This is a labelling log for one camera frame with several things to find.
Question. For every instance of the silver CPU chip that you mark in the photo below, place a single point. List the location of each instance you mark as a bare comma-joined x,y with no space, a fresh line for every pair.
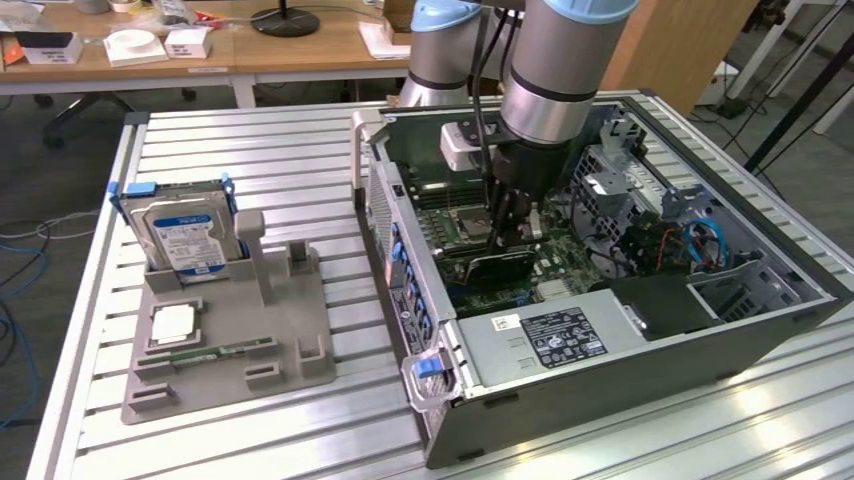
172,324

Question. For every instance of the dark grey open PC case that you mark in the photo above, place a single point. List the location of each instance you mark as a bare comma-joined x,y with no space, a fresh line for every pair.
600,400

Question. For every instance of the green expansion card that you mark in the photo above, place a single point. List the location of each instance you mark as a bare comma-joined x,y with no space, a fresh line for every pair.
500,267

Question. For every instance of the black office chair base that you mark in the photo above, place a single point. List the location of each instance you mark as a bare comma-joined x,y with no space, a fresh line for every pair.
73,112

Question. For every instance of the hard disk blue label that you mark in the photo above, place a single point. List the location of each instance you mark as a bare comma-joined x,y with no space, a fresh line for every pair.
187,240

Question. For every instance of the CPU socket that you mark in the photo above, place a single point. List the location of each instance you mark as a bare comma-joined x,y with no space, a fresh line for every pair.
470,222

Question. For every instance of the wooden desk white frame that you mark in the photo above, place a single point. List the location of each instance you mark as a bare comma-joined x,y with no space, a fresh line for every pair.
300,55

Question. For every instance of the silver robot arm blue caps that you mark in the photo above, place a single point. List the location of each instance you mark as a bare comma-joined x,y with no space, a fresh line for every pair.
554,60

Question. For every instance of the small white labelled box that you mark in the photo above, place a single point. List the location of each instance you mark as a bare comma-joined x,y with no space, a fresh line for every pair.
188,42

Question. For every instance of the white box black lid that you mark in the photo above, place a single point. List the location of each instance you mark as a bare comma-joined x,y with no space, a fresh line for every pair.
49,47

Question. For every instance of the grey power supply unit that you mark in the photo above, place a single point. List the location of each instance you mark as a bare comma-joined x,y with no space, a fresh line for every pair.
494,360

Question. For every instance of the hard drive with blue label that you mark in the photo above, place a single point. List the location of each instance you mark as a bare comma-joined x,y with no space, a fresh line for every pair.
140,191

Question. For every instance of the blue case release latch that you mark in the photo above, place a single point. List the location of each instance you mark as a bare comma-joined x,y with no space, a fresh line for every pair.
427,369

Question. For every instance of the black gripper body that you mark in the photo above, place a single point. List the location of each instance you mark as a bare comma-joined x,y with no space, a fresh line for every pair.
530,167

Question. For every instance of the open cardboard box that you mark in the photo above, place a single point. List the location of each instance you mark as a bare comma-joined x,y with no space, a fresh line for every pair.
399,15

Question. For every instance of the grey cup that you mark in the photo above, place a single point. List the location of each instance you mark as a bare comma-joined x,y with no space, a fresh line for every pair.
89,6

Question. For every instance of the white square holder round insert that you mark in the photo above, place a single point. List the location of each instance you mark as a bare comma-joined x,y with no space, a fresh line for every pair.
136,47

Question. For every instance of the black round lamp base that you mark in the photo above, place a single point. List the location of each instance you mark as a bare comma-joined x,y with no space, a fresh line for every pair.
283,25

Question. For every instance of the black slanted stand pole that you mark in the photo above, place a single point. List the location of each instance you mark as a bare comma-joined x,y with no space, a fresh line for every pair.
801,105

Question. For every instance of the green motherboard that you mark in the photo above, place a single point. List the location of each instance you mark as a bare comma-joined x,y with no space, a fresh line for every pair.
567,250

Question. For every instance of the grey printed parts rack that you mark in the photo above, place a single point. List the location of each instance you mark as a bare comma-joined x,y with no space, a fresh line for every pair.
220,395

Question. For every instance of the low metal disk bay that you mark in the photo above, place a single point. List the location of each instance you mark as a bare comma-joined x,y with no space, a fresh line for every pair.
747,292

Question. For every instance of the small silver chipset heatsink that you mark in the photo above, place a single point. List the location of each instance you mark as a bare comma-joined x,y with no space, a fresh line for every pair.
550,291

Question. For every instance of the wooden cabinet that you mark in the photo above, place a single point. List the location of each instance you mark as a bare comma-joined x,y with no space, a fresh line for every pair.
687,60

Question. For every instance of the black RAM slot bank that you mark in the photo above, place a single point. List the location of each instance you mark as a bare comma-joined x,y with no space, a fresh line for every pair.
447,194

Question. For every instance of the tall metal disk bay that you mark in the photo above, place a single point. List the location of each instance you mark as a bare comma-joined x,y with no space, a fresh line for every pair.
616,195

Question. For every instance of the beige tape roll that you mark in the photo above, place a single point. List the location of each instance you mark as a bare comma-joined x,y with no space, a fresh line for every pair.
124,5

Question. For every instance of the stack of white papers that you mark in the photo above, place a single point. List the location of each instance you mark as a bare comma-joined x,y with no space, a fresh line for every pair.
383,42

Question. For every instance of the loose green RAM stick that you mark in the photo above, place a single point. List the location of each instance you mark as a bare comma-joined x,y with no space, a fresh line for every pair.
200,352

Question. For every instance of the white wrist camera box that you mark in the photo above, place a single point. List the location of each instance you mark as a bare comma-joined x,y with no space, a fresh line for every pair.
460,147

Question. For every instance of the clear plastic bag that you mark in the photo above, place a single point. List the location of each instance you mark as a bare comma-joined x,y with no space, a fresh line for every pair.
176,11

